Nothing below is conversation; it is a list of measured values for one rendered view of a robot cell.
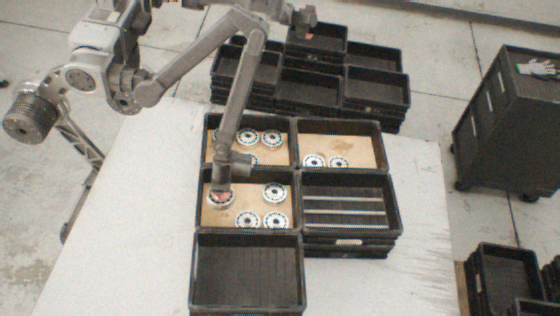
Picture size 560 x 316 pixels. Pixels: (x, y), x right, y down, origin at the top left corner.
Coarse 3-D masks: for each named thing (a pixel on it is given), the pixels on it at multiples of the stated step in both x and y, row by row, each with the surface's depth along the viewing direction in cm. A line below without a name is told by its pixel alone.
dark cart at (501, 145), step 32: (512, 64) 268; (480, 96) 297; (512, 96) 250; (544, 96) 253; (480, 128) 289; (512, 128) 263; (544, 128) 260; (480, 160) 286; (512, 160) 283; (544, 160) 279; (544, 192) 301
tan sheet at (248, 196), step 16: (240, 192) 197; (256, 192) 198; (288, 192) 200; (208, 208) 191; (240, 208) 192; (256, 208) 193; (272, 208) 194; (288, 208) 195; (208, 224) 186; (224, 224) 187
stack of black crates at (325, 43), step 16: (288, 32) 309; (320, 32) 326; (336, 32) 324; (288, 48) 306; (304, 48) 303; (320, 48) 302; (336, 48) 321; (288, 64) 316; (304, 64) 315; (320, 64) 311; (336, 64) 310
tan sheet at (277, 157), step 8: (208, 136) 215; (208, 144) 212; (208, 152) 209; (240, 152) 211; (256, 152) 212; (264, 152) 212; (272, 152) 213; (280, 152) 213; (288, 152) 214; (208, 160) 206; (264, 160) 209; (272, 160) 210; (280, 160) 210; (288, 160) 211
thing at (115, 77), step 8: (112, 56) 141; (104, 64) 138; (112, 64) 141; (120, 64) 142; (104, 72) 137; (112, 72) 140; (120, 72) 140; (128, 72) 141; (136, 72) 144; (104, 80) 139; (112, 80) 140; (120, 80) 140; (128, 80) 140; (104, 88) 142; (112, 88) 142; (120, 88) 142; (128, 88) 141; (112, 96) 145
